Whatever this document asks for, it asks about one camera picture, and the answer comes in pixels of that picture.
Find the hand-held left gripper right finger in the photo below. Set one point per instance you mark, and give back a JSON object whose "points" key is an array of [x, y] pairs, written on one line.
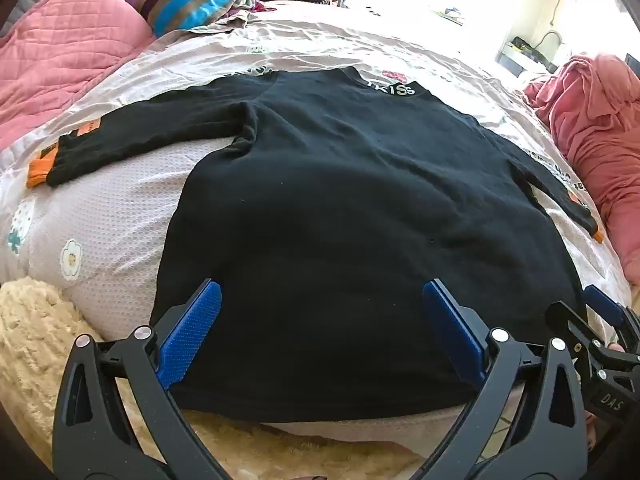
{"points": [[455, 330]]}

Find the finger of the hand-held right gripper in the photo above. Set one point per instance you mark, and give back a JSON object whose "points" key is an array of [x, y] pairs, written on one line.
{"points": [[575, 332], [602, 302]]}

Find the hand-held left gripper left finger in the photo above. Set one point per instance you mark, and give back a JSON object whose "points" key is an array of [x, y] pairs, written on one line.
{"points": [[190, 330]]}

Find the black sweater with orange cuffs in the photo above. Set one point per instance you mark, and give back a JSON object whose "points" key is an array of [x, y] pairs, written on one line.
{"points": [[325, 185]]}

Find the clothes on window sill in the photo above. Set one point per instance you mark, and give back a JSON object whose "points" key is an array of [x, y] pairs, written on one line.
{"points": [[450, 14]]}

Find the cream fluffy rug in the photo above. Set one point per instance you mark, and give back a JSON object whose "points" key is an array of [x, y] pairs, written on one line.
{"points": [[30, 340]]}

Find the pink blanket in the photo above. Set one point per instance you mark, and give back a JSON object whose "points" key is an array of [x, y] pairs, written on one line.
{"points": [[600, 135]]}

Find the white cabinet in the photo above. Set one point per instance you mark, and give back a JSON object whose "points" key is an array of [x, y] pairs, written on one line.
{"points": [[520, 65]]}

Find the grey bent pipe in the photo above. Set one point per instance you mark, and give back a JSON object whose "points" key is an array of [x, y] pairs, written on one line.
{"points": [[550, 35]]}

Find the pink quilted pillow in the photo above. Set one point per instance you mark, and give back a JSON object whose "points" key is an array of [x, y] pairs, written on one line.
{"points": [[65, 35]]}

